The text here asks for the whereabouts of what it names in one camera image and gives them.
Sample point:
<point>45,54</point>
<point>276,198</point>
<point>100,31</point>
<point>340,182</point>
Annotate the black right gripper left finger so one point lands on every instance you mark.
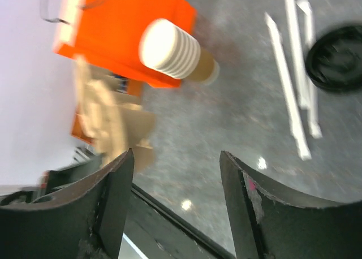
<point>85,218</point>

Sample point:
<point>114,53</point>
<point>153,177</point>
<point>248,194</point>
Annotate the cardboard cup carrier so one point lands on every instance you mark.
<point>139,125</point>

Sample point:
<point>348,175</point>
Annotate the orange wooden compartment tray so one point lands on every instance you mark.
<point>98,115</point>

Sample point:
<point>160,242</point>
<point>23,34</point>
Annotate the stack of black lids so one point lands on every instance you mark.
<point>333,63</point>

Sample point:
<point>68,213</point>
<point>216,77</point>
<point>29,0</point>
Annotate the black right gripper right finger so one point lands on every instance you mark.
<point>271,220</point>

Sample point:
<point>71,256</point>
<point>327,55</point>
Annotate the stack of paper cups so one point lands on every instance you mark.
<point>170,50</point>

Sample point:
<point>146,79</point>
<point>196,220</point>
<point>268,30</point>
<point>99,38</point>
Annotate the white wrapped straw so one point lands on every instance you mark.
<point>296,125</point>
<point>310,37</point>
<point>300,71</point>

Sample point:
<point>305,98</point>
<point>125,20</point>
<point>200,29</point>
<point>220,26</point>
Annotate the orange paper bag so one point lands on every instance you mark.
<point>108,32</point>

